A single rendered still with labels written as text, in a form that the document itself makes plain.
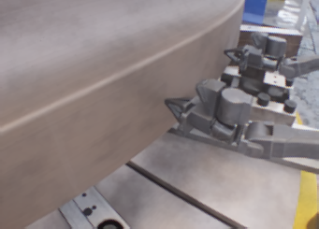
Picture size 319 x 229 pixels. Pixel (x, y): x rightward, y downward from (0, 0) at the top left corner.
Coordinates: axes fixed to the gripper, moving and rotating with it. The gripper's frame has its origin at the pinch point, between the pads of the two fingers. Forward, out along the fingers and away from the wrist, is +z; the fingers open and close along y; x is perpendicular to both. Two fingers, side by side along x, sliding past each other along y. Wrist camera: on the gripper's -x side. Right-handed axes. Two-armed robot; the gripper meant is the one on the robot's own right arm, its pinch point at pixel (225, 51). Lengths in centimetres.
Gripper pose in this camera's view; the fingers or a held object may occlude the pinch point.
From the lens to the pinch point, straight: 94.4
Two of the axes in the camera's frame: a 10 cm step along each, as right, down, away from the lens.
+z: -8.7, -3.1, 3.9
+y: -5.0, 5.3, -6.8
